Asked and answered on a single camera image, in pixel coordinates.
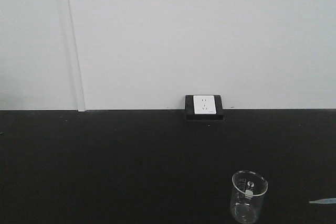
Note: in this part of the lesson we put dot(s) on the clear plastic pipette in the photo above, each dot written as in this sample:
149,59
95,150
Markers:
325,201

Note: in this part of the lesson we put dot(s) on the clear glass beaker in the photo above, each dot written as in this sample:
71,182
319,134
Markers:
248,192

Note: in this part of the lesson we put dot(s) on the black socket housing box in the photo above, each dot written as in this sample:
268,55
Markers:
189,110

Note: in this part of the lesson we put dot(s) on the white wall socket plate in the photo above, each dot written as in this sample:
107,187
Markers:
204,104

